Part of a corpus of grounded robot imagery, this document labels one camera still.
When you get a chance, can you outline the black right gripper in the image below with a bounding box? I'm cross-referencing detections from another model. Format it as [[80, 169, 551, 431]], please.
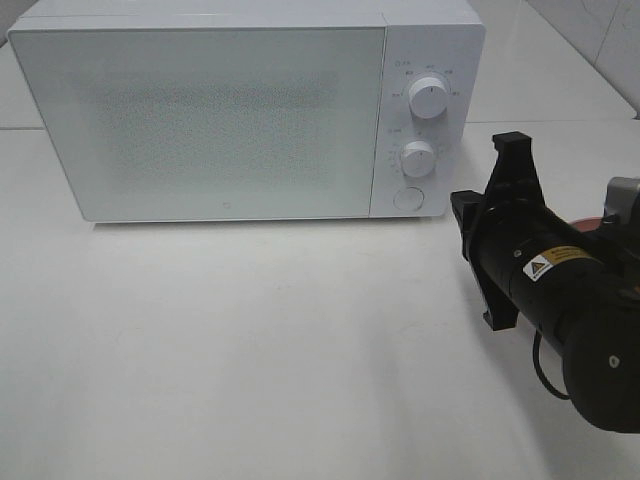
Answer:
[[450, 131, 620, 333]]

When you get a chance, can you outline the round white door button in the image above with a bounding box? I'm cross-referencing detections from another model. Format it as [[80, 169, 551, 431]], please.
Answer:
[[393, 187, 425, 212]]

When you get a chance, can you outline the pink round plate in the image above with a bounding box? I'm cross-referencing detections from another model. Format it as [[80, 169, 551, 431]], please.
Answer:
[[570, 217, 602, 233]]

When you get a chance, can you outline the white microwave door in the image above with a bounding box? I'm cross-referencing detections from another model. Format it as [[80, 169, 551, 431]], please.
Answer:
[[10, 28, 385, 222]]

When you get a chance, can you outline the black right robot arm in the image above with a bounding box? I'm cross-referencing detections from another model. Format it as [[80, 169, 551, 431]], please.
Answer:
[[450, 132, 639, 434]]

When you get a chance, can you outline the lower white microwave knob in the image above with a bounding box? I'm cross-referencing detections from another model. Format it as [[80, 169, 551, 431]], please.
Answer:
[[399, 141, 436, 178]]

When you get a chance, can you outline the white microwave knob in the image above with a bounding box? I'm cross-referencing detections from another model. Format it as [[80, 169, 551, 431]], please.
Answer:
[[408, 72, 450, 120], [399, 141, 436, 178]]

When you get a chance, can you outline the upper white microwave knob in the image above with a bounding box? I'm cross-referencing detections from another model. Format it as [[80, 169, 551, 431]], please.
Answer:
[[408, 72, 450, 120]]

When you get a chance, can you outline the white microwave oven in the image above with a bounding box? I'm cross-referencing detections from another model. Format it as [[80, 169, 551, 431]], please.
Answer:
[[7, 1, 486, 223]]

